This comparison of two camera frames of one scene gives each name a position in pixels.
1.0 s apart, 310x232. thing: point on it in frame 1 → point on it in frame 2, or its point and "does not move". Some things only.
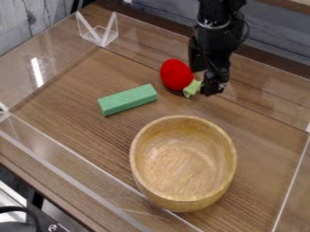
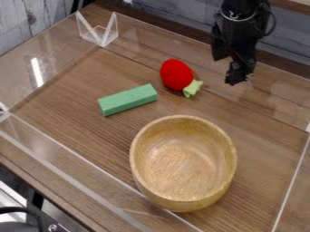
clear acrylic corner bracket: [98, 34] does not move
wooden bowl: [183, 158] does not move
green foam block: [127, 99] does not move
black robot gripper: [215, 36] → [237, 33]
